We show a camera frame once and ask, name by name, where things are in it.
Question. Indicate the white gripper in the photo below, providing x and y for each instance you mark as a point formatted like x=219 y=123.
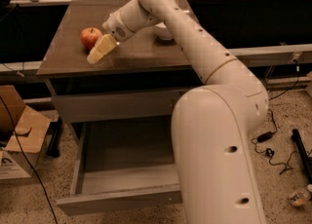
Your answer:
x=114 y=27

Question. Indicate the red apple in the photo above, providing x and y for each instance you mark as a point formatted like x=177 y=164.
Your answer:
x=89 y=37

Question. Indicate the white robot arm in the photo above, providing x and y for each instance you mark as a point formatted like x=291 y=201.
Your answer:
x=211 y=124

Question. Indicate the grey drawer cabinet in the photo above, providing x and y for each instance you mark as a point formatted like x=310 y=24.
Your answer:
x=143 y=63

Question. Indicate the closed grey top drawer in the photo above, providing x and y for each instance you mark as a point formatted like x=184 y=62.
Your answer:
x=111 y=106

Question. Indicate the open grey middle drawer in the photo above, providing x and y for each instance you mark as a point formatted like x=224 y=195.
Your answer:
x=123 y=164

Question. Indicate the white ceramic bowl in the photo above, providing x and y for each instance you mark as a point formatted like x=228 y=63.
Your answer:
x=162 y=31

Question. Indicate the black stand leg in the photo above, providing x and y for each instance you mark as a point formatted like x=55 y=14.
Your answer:
x=55 y=129

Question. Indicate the brown cardboard box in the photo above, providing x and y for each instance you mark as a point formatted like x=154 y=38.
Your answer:
x=22 y=131

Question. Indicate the black bar on floor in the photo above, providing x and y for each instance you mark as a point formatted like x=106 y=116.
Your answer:
x=296 y=138

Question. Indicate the plastic bottle on floor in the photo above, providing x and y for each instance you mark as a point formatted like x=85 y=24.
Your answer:
x=301 y=196

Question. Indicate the black power adapter with cable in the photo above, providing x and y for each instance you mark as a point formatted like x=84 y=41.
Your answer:
x=270 y=152

